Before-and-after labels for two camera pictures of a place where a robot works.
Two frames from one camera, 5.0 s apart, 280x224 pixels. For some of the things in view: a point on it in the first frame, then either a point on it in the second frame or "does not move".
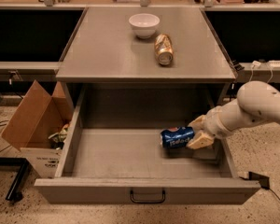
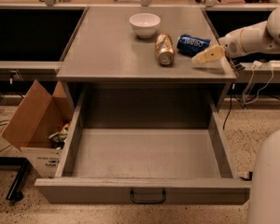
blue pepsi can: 176,136 to 189,45
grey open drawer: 113,153 does not move
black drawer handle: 147,202 does not move
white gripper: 214,125 to 231,45
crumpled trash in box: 57,140 does not move
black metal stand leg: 15,192 does not move
